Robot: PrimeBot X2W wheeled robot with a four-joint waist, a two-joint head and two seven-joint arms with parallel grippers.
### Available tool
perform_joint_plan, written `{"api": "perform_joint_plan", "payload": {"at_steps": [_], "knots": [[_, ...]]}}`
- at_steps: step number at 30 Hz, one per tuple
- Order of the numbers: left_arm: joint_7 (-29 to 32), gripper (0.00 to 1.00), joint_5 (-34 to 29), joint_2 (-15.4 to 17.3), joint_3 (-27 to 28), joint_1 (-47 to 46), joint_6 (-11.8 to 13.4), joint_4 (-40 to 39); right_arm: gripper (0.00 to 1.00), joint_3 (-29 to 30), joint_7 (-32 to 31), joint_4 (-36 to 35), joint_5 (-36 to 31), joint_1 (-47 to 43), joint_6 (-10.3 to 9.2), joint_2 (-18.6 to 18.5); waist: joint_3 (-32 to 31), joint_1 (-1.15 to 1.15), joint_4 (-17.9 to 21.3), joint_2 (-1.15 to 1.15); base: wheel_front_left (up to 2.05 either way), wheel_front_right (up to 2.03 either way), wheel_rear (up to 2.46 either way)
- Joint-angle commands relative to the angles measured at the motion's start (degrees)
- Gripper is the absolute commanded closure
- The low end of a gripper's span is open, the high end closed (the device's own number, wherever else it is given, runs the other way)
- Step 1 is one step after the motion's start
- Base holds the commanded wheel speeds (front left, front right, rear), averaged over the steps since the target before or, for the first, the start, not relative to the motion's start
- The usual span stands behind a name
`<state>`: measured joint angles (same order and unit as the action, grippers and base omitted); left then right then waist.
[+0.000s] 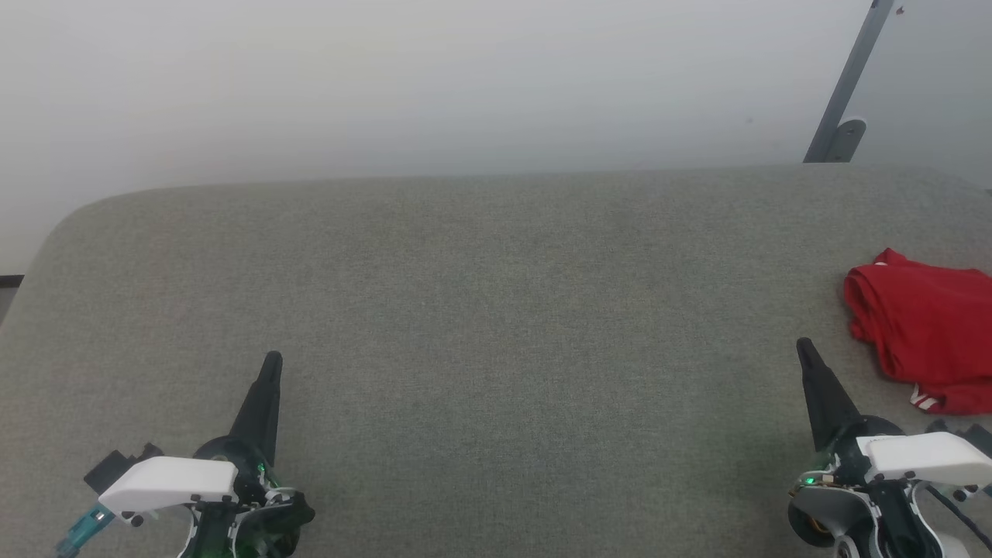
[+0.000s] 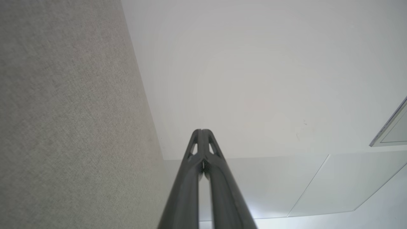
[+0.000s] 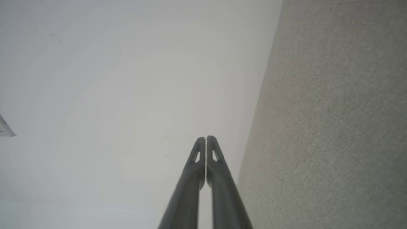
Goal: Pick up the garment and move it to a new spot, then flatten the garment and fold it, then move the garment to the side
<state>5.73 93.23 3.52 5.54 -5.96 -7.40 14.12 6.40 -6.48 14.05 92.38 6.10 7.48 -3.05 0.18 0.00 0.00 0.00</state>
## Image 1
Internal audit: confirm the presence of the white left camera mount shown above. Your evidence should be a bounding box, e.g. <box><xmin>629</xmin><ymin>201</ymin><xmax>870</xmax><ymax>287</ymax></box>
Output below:
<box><xmin>98</xmin><ymin>456</ymin><xmax>240</xmax><ymax>518</ymax></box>

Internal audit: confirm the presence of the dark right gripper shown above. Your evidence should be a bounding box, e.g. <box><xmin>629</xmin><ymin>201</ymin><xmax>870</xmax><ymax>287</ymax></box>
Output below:
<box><xmin>796</xmin><ymin>337</ymin><xmax>904</xmax><ymax>487</ymax></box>

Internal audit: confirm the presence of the teal left camera connector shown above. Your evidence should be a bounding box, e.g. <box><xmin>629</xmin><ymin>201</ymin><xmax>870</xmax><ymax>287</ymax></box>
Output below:
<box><xmin>55</xmin><ymin>504</ymin><xmax>116</xmax><ymax>558</ymax></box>

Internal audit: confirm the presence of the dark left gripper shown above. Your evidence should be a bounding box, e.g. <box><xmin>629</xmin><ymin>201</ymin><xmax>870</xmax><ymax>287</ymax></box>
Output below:
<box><xmin>192</xmin><ymin>350</ymin><xmax>284</xmax><ymax>508</ymax></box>

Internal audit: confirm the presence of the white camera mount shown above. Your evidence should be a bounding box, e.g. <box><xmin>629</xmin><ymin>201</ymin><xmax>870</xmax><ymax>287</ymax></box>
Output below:
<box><xmin>856</xmin><ymin>431</ymin><xmax>992</xmax><ymax>489</ymax></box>
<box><xmin>98</xmin><ymin>456</ymin><xmax>240</xmax><ymax>518</ymax></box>

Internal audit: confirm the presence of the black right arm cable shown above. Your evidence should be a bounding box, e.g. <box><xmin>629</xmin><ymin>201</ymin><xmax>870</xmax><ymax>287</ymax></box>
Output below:
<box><xmin>921</xmin><ymin>482</ymin><xmax>992</xmax><ymax>553</ymax></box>

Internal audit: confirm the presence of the grey metal pole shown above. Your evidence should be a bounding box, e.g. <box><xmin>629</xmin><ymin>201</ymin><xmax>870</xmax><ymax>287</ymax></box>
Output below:
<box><xmin>802</xmin><ymin>0</ymin><xmax>901</xmax><ymax>164</ymax></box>

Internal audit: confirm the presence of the red and white garment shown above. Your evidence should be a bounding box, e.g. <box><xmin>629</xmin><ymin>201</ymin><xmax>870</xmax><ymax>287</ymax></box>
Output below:
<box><xmin>843</xmin><ymin>248</ymin><xmax>992</xmax><ymax>416</ymax></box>

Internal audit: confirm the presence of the grey fabric sofa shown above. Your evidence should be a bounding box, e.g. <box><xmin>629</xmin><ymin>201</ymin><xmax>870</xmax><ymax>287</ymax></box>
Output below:
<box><xmin>0</xmin><ymin>163</ymin><xmax>992</xmax><ymax>558</ymax></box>

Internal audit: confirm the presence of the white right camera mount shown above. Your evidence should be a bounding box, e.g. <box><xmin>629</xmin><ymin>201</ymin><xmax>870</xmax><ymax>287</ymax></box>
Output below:
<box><xmin>856</xmin><ymin>431</ymin><xmax>992</xmax><ymax>489</ymax></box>

